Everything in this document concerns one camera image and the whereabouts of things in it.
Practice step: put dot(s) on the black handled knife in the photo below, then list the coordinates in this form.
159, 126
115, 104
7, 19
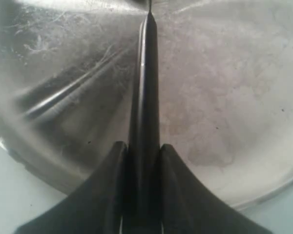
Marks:
143, 216

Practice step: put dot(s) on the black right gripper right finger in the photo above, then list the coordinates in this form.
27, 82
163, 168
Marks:
188, 207

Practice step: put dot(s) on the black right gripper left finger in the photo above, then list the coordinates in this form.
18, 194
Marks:
95, 207

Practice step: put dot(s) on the round steel plate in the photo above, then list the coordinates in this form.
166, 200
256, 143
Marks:
225, 88

